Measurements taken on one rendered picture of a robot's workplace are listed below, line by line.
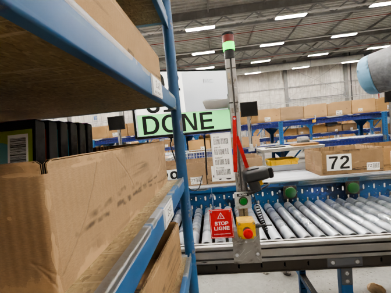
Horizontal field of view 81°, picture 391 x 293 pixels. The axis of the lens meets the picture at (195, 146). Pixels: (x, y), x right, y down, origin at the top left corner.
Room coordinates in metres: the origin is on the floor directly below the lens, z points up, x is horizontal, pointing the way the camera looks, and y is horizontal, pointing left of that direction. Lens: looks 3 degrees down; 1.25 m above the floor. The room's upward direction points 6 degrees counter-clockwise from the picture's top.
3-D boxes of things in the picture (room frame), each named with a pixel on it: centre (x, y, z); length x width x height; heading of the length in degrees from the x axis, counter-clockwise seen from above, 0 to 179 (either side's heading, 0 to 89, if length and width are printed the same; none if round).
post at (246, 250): (0.99, -0.18, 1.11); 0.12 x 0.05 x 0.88; 85
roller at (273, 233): (1.25, -0.35, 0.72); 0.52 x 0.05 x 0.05; 175
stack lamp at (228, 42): (0.99, -0.18, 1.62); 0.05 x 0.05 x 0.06
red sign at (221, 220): (0.97, -0.11, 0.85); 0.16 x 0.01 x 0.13; 85
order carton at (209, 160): (1.71, -0.26, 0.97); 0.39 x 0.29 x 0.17; 85
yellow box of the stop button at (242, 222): (0.93, -0.21, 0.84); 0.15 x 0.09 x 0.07; 85
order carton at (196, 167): (1.75, 0.13, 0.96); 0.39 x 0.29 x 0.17; 85
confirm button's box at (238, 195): (0.96, -0.18, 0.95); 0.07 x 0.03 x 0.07; 85
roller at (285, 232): (1.25, -0.42, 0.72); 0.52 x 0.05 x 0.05; 175
